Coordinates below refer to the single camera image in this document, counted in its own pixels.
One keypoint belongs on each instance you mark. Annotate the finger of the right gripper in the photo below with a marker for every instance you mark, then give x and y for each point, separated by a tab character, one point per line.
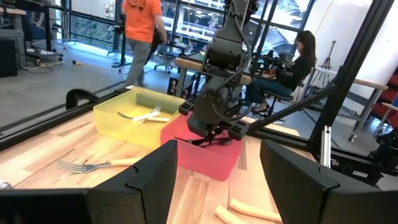
222	139
209	138

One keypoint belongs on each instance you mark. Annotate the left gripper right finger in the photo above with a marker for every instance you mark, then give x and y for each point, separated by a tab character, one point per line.
326	205

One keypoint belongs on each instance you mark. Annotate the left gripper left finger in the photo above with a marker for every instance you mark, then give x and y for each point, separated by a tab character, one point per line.
93	205

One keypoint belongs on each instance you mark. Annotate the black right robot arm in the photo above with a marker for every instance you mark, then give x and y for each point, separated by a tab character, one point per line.
228	40

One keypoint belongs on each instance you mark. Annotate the red translucent plastic bin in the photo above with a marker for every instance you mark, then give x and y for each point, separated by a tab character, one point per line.
205	161

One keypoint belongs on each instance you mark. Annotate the wooden work table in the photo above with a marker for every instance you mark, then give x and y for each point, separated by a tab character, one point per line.
189	63

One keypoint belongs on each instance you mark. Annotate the black office chair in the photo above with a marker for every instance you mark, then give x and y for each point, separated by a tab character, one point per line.
278	96
164	57

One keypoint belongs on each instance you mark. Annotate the black background robot rig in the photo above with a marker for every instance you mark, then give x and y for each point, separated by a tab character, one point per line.
273	62

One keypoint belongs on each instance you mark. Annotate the yellow translucent plastic bin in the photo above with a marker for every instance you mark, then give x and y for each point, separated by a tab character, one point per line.
124	133

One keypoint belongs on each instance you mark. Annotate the person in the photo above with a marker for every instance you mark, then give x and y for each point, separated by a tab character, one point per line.
141	18
298	71

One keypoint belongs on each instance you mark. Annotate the black tripod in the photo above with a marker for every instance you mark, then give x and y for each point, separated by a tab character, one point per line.
329	56

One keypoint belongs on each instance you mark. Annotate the wooden table grey legs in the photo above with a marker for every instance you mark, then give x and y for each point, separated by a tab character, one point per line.
367	83

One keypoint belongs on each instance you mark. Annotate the red cabinet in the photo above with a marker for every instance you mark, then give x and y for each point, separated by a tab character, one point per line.
390	93

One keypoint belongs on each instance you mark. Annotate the black cabinet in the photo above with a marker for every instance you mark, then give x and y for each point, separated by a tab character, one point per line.
7	59

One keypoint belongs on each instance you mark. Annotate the desk with black legs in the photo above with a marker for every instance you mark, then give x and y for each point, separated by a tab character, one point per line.
18	11

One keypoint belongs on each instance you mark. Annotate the silver mounting bracket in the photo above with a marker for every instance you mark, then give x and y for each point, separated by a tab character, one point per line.
326	146

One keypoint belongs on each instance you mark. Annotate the black aluminium table frame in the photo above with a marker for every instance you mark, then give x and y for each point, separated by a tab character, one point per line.
351	62

